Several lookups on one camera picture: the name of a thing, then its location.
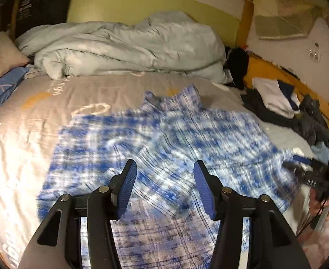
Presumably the blue white plaid shirt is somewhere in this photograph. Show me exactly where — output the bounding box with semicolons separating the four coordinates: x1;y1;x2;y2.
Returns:
37;86;299;268

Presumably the person's right hand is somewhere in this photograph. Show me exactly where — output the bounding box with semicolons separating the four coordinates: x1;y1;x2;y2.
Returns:
309;188;329;220

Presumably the grey printed bed sheet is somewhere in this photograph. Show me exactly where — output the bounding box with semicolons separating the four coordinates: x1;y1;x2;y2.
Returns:
0;71;326;269

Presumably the dark grey jeans pile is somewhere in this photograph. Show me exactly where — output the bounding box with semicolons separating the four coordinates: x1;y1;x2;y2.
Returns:
295;94;329;147

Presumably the white wall switch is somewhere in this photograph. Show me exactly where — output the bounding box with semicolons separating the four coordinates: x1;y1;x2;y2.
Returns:
309;42;321;63

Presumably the wall poster map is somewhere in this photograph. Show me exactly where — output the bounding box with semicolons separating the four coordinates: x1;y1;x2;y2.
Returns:
253;0;318;40

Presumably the orange wooden bed frame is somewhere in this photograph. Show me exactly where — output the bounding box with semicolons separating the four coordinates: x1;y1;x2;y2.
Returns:
242;53;329;135

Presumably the black folded garment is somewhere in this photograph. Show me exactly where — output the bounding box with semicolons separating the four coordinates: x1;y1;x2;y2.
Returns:
240;89;301;133

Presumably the light grey crumpled duvet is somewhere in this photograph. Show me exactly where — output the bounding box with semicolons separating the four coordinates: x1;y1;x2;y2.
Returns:
16;11;232;84

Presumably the blue pillow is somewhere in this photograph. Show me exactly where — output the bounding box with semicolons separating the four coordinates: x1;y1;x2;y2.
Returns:
0;67;28;105

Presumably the beige pillow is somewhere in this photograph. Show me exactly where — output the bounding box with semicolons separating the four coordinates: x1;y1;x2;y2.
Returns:
0;32;29;77

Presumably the black bag by headboard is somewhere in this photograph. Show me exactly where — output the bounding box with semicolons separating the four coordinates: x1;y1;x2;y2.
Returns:
223;46;249;90

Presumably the white navy folded garment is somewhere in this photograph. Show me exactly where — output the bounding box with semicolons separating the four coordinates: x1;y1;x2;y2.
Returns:
252;77;299;119

